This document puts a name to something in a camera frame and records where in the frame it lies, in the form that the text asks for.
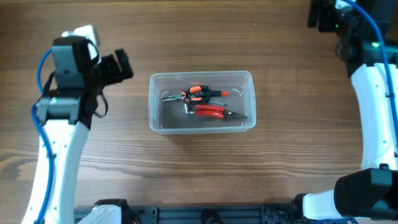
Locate silver L-shaped socket wrench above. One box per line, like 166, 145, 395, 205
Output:
183, 103, 195, 114

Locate orange black needle-nose pliers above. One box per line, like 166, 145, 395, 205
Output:
160, 86, 210, 103

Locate clear plastic container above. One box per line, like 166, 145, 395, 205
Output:
149, 71, 256, 135

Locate black red screwdriver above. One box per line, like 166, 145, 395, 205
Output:
199, 90, 229, 97

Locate red handled pliers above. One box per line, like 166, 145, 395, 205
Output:
193, 105, 248, 119

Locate green handled screwdriver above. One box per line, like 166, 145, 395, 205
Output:
189, 96, 226, 106

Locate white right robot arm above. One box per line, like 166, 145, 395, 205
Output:
292, 0, 397, 223

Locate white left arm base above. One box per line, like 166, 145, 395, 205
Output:
77, 199, 139, 224

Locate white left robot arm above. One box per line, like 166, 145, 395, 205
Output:
22, 35, 134, 223

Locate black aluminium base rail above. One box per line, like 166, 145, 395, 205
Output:
73, 203, 305, 224

